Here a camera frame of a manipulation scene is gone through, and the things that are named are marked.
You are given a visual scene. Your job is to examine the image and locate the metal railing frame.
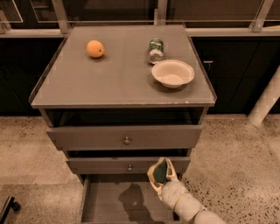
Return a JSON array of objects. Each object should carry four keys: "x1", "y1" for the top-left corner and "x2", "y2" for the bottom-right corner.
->
[{"x1": 0, "y1": 0, "x2": 280, "y2": 38}]

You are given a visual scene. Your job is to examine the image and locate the grey top drawer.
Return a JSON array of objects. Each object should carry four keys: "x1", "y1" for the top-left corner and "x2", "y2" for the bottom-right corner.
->
[{"x1": 46, "y1": 125, "x2": 202, "y2": 151}]

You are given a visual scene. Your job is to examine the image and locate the round metal knob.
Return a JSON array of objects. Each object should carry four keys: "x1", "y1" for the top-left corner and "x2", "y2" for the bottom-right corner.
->
[
  {"x1": 123, "y1": 136, "x2": 130, "y2": 145},
  {"x1": 127, "y1": 164, "x2": 133, "y2": 172}
]

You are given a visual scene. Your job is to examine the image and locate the orange fruit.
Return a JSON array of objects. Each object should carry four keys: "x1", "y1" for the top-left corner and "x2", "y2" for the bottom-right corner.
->
[{"x1": 87, "y1": 40, "x2": 105, "y2": 58}]

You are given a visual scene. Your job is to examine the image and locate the round metal top knob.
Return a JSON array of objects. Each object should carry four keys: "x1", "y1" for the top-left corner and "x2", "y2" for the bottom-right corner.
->
[{"x1": 123, "y1": 136, "x2": 130, "y2": 145}]

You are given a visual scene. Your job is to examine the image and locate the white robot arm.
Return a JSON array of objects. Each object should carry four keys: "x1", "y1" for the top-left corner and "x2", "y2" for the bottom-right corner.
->
[{"x1": 147, "y1": 73, "x2": 280, "y2": 224}]

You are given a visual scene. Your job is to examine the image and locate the green yellow sponge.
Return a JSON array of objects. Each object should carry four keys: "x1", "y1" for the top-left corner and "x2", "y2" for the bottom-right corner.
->
[{"x1": 153, "y1": 159, "x2": 167, "y2": 184}]

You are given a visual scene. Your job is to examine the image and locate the round metal middle knob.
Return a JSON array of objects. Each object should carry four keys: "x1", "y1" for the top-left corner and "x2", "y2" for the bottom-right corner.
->
[{"x1": 127, "y1": 164, "x2": 133, "y2": 172}]

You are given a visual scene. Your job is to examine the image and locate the white paper bowl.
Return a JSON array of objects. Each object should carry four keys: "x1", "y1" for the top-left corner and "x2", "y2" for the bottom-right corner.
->
[{"x1": 151, "y1": 59, "x2": 194, "y2": 88}]

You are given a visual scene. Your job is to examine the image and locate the black caster wheel base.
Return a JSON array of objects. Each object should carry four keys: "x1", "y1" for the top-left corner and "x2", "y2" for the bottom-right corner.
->
[{"x1": 0, "y1": 196, "x2": 21, "y2": 224}]

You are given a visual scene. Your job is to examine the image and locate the grey middle drawer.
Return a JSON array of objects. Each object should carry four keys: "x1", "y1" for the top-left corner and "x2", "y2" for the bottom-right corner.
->
[{"x1": 66, "y1": 156, "x2": 192, "y2": 175}]

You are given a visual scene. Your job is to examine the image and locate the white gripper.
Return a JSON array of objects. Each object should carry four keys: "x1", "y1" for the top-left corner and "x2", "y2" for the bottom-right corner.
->
[{"x1": 147, "y1": 157, "x2": 189, "y2": 211}]

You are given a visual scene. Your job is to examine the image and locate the grey drawer cabinet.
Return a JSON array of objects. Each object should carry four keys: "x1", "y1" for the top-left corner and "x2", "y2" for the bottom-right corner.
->
[{"x1": 28, "y1": 24, "x2": 218, "y2": 224}]

